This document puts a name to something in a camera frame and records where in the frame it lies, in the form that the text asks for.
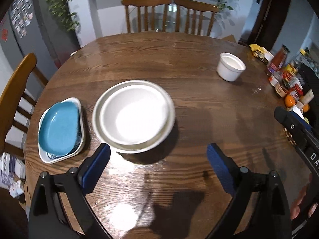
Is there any red sauce bottle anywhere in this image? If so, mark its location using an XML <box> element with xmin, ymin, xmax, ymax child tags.
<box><xmin>266</xmin><ymin>44</ymin><xmax>290</xmax><ymax>77</ymax></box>

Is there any red lid chili jar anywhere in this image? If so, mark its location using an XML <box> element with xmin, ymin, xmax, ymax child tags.
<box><xmin>290</xmin><ymin>84</ymin><xmax>303</xmax><ymax>101</ymax></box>

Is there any white ramekin cup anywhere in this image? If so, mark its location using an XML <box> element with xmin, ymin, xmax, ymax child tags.
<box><xmin>216</xmin><ymin>52</ymin><xmax>246</xmax><ymax>82</ymax></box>

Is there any small red label jar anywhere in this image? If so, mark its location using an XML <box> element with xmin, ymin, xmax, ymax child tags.
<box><xmin>268</xmin><ymin>72</ymin><xmax>281</xmax><ymax>87</ymax></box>

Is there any back left wooden chair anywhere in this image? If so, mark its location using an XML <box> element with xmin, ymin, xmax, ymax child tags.
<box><xmin>121</xmin><ymin>0</ymin><xmax>172</xmax><ymax>33</ymax></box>

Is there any blue oval dish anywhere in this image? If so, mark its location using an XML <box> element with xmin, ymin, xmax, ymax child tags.
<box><xmin>38</xmin><ymin>101</ymin><xmax>80</xmax><ymax>157</ymax></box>

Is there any large white bowl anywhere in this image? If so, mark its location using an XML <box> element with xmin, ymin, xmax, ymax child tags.
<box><xmin>92</xmin><ymin>80</ymin><xmax>176</xmax><ymax>154</ymax></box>

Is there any wooden chair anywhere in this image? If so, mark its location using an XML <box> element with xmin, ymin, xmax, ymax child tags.
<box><xmin>121</xmin><ymin>0</ymin><xmax>172</xmax><ymax>33</ymax></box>
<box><xmin>1</xmin><ymin>53</ymin><xmax>48</xmax><ymax>159</ymax></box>
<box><xmin>174</xmin><ymin>0</ymin><xmax>219</xmax><ymax>37</ymax></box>

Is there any yellow snack packet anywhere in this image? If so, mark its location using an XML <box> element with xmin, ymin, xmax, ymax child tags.
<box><xmin>249</xmin><ymin>44</ymin><xmax>274</xmax><ymax>64</ymax></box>

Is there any yellow cap vinegar bottle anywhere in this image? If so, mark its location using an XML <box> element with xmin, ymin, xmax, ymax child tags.
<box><xmin>283</xmin><ymin>49</ymin><xmax>306</xmax><ymax>81</ymax></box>

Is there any dark lid sauce jar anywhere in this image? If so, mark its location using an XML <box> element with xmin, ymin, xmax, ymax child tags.
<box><xmin>275</xmin><ymin>79</ymin><xmax>290</xmax><ymax>98</ymax></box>

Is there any grey refrigerator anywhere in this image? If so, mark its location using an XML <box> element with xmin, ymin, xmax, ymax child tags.
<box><xmin>1</xmin><ymin>0</ymin><xmax>80</xmax><ymax>79</ymax></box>

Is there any back right wooden chair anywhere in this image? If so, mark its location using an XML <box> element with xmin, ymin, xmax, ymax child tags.
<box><xmin>174</xmin><ymin>0</ymin><xmax>219</xmax><ymax>37</ymax></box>

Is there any hanging green vine plant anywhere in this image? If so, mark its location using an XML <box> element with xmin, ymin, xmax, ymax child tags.
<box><xmin>45</xmin><ymin>0</ymin><xmax>80</xmax><ymax>32</ymax></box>

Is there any dark wooden door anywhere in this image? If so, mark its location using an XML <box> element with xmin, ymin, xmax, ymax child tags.
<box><xmin>247</xmin><ymin>0</ymin><xmax>291</xmax><ymax>51</ymax></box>

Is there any medium white bowl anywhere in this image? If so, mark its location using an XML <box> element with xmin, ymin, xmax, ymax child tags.
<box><xmin>99</xmin><ymin>84</ymin><xmax>169</xmax><ymax>145</ymax></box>

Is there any wooden bead trivet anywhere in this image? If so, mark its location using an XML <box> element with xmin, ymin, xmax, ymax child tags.
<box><xmin>284</xmin><ymin>128</ymin><xmax>296</xmax><ymax>146</ymax></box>

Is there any person's right hand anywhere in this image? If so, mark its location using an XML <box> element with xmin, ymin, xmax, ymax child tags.
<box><xmin>290</xmin><ymin>173</ymin><xmax>312</xmax><ymax>220</ymax></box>

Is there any orange fruit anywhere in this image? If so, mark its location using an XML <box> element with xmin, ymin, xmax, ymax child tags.
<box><xmin>284</xmin><ymin>94</ymin><xmax>296</xmax><ymax>108</ymax></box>
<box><xmin>302</xmin><ymin>104</ymin><xmax>310</xmax><ymax>113</ymax></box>

